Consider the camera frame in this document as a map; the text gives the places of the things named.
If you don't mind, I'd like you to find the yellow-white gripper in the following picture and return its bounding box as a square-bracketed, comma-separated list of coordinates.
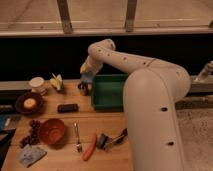
[80, 57, 102, 75]

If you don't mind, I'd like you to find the grey-blue sponge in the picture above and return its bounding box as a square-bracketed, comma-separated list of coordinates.
[81, 75, 93, 84]

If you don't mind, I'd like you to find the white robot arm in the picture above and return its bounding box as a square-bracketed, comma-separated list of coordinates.
[80, 39, 191, 171]

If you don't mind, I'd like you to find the small metal cup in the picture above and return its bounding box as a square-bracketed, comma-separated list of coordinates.
[78, 83, 89, 96]

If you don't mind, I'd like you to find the white ceramic cup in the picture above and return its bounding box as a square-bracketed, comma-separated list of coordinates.
[29, 77, 47, 95]

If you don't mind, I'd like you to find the green plastic tray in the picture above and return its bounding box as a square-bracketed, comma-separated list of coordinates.
[91, 74, 127, 111]

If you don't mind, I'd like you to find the peeled banana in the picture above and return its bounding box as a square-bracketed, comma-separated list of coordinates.
[50, 74, 63, 92]

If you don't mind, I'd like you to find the black rectangular block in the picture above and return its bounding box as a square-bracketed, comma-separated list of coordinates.
[57, 104, 78, 113]

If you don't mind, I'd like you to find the yellow round fruit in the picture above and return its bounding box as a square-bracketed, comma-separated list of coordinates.
[23, 98, 37, 109]

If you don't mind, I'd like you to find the orange-red bowl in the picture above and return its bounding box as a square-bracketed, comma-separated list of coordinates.
[38, 118, 66, 145]

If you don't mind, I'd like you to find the dark brown plate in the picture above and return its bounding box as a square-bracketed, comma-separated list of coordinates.
[15, 92, 44, 115]

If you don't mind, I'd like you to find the orange carrot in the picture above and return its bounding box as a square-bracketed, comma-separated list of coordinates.
[82, 133, 97, 161]

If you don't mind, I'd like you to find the metal fork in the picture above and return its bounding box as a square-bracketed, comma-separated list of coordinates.
[74, 122, 82, 153]

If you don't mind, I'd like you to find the bunch of dark grapes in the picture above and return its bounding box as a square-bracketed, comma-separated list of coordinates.
[19, 120, 41, 148]

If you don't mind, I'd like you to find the blue object at left edge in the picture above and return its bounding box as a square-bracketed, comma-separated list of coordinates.
[0, 114, 21, 132]

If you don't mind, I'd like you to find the grey-blue cloth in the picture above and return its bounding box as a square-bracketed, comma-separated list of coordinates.
[18, 144, 47, 168]

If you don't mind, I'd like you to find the black-handled brush tool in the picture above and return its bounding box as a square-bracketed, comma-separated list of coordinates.
[96, 129, 128, 151]

